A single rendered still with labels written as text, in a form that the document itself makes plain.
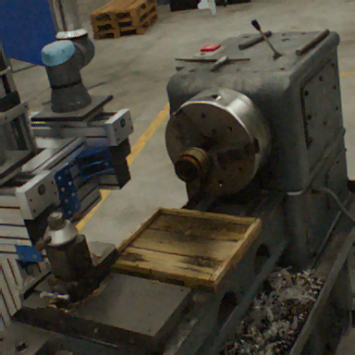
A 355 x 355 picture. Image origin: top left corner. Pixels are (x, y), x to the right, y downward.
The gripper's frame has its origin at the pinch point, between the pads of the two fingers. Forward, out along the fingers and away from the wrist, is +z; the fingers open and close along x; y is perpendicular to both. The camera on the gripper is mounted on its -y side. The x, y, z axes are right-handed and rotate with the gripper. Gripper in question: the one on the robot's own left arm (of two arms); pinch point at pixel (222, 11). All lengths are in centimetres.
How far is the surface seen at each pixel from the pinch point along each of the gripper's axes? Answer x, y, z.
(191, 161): 58, 4, 29
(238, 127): 47, -8, 27
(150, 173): -148, 152, 113
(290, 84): 30.6, -22.6, 23.6
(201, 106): 44.5, 1.1, 18.3
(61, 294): 105, 24, 34
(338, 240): 13, -14, 93
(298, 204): 33, -12, 63
